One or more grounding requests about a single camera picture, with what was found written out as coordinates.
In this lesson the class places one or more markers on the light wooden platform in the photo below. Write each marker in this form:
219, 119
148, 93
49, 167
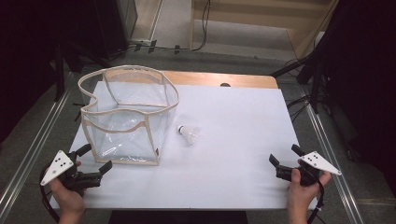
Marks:
249, 31

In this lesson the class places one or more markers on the person's right hand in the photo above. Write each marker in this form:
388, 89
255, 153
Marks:
300, 197

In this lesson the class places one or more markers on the white shuttlecock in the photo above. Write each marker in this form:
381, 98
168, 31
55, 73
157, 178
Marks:
189, 134

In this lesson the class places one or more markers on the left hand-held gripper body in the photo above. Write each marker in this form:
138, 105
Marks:
71, 175

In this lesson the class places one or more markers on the black metal stand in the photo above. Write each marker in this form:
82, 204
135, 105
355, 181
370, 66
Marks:
308, 71

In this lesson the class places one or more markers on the white table cover sheet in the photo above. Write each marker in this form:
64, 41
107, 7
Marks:
230, 149

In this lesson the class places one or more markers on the black cabinet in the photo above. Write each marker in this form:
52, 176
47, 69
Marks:
115, 25

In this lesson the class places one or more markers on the person's dark clothing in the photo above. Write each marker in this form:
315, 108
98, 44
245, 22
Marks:
177, 218

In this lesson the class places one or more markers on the clear plastic bag beige trim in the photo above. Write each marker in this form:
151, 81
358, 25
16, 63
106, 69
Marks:
124, 140

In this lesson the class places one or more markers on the aluminium floor rail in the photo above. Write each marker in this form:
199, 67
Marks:
336, 174
31, 155

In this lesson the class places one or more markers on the wooden table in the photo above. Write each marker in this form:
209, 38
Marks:
199, 78

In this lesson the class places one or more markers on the person's left hand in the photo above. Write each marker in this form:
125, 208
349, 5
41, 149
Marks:
69, 200

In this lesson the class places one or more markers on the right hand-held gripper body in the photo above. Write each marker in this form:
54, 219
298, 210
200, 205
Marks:
317, 161

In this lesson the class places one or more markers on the black curtain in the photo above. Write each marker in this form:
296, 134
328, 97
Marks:
367, 77
31, 46

